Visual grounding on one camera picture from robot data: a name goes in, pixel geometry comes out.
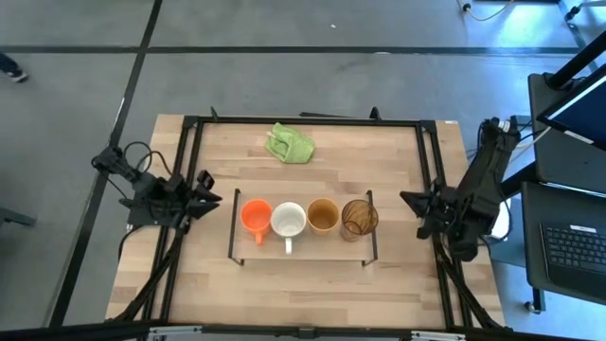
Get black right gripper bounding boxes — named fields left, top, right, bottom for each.
left=400, top=187, right=469, bottom=241

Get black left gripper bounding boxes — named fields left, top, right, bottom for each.
left=163, top=170, right=223, bottom=222

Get orange mug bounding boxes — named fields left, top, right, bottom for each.
left=240, top=198, right=275, bottom=246

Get amber glass tumbler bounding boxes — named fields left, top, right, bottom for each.
left=339, top=198, right=380, bottom=242

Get teal mug white inside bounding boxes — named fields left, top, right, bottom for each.
left=270, top=201, right=308, bottom=256

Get wooden shelf black legs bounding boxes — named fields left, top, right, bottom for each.
left=227, top=188, right=379, bottom=267

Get white box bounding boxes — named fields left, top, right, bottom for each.
left=490, top=203, right=512, bottom=241

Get green cloth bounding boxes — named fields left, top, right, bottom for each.
left=263, top=121, right=316, bottom=165

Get black cart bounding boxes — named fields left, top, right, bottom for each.
left=520, top=70, right=606, bottom=307

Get black keyboard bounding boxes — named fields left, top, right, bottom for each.
left=539, top=221, right=606, bottom=288

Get grey chair base leg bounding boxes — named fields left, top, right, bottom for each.
left=0, top=206, right=37, bottom=228

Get laptop screen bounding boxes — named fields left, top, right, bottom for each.
left=537, top=63, right=606, bottom=153

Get black slanted pole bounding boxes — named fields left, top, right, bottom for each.
left=544, top=30, right=606, bottom=91

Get person's foot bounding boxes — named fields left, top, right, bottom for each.
left=0, top=52, right=28, bottom=83

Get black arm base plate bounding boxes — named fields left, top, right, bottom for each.
left=120, top=196, right=190, bottom=228

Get black aluminium table frame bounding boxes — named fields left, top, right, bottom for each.
left=106, top=107, right=506, bottom=332

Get yellow cable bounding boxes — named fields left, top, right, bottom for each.
left=456, top=0, right=515, bottom=23

